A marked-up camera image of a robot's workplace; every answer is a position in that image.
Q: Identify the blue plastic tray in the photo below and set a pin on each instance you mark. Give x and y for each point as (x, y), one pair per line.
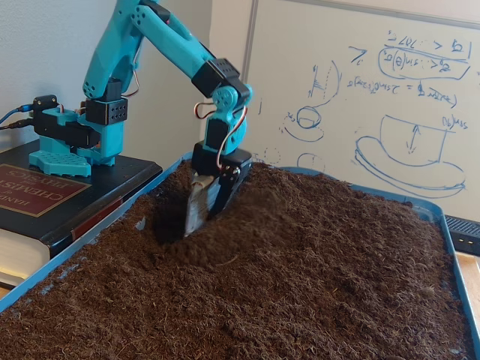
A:
(452, 243)

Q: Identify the brown soil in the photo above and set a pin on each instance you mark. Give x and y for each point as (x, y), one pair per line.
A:
(281, 270)

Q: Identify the black chemistry physics handbook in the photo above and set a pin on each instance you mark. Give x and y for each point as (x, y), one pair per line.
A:
(97, 180)

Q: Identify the whiteboard with blue drawings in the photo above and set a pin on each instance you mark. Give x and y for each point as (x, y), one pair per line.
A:
(375, 93)

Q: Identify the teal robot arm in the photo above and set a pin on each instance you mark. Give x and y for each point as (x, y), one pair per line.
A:
(112, 48)

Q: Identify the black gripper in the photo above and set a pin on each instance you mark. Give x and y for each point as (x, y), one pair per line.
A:
(226, 176)

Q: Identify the black perforated box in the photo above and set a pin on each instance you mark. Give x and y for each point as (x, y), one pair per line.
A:
(463, 232)

